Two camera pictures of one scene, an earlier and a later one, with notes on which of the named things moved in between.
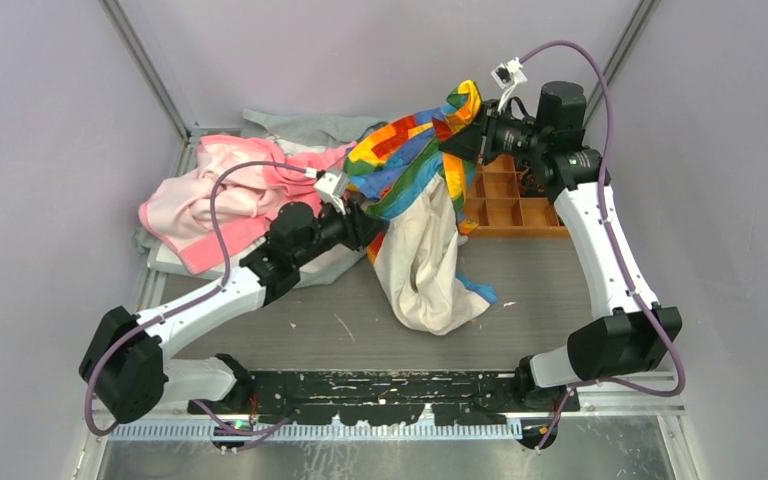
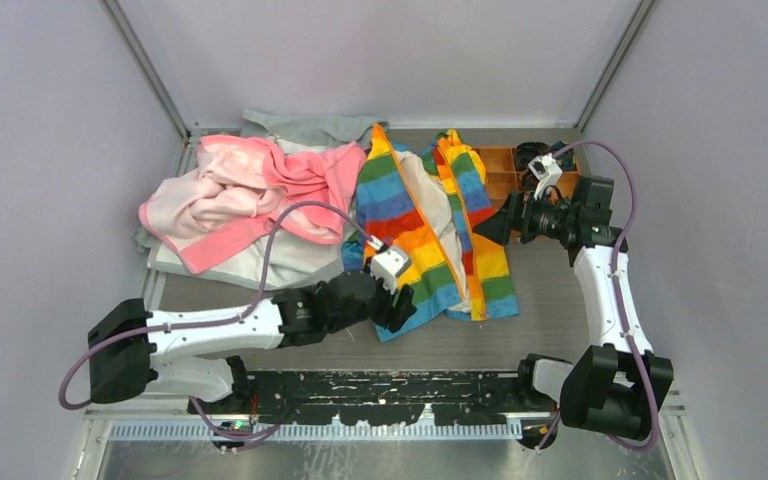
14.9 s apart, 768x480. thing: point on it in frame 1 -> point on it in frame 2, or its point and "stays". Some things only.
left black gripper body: x=343 y=229 -> x=382 y=310
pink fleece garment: x=175 y=206 stays
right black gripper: x=469 y=141 -> x=522 y=206
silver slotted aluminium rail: x=322 y=431 stays
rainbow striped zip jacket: x=396 y=156 -> x=418 y=213
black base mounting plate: x=311 y=397 stays
